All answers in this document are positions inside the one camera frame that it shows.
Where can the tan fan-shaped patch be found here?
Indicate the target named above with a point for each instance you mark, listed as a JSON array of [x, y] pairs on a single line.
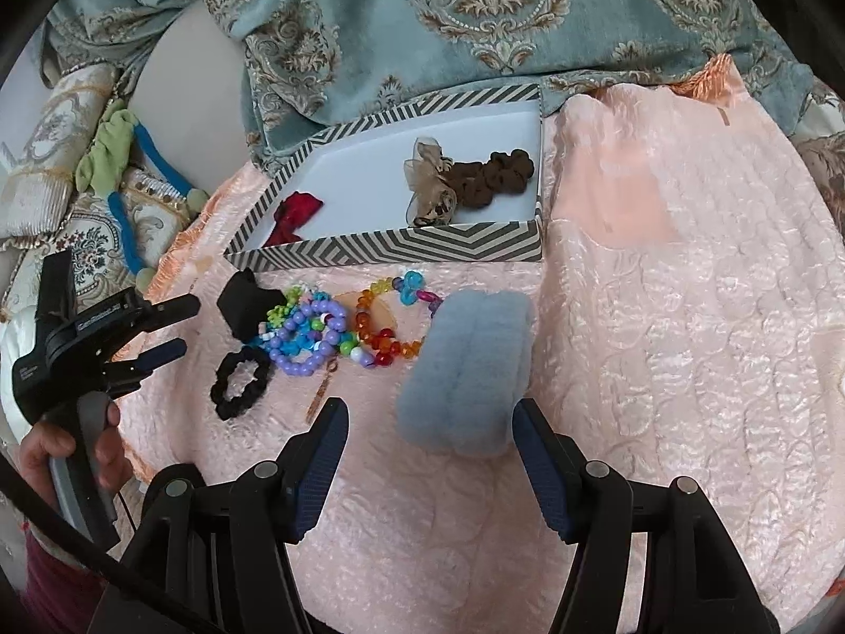
[[383, 314]]

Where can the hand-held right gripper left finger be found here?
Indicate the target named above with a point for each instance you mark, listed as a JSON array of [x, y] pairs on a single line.
[[323, 465]]

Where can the thin copper hairpin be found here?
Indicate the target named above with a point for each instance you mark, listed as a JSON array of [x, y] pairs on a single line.
[[323, 389]]

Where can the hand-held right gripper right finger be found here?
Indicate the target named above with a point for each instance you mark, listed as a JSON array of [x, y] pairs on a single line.
[[538, 469]]

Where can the black scrunchie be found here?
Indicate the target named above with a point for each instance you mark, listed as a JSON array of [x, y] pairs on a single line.
[[224, 393]]

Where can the chevron striped cardboard box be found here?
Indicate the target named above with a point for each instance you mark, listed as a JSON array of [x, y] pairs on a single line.
[[422, 178]]

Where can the black fabric hair clip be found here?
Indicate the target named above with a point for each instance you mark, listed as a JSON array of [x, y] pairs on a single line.
[[241, 304]]

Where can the beige floral cushion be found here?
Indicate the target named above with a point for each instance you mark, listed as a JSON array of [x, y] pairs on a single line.
[[86, 244]]

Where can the person's left hand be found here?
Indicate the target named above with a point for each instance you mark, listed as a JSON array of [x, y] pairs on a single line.
[[109, 459]]

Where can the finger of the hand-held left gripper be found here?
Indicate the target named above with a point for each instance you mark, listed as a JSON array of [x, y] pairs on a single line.
[[168, 312], [162, 353]]

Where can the green and blue plush toy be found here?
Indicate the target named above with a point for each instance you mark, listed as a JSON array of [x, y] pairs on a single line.
[[105, 152]]

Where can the red scrunchie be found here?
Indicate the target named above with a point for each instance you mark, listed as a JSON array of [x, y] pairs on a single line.
[[294, 214]]

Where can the teal damask blanket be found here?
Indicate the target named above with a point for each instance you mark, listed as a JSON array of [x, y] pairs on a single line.
[[409, 20]]

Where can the plain cream pillow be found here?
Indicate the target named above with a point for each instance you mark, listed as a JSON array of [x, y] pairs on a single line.
[[191, 66]]

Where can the brown scrunchie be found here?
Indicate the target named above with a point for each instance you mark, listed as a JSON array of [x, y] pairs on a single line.
[[492, 175]]

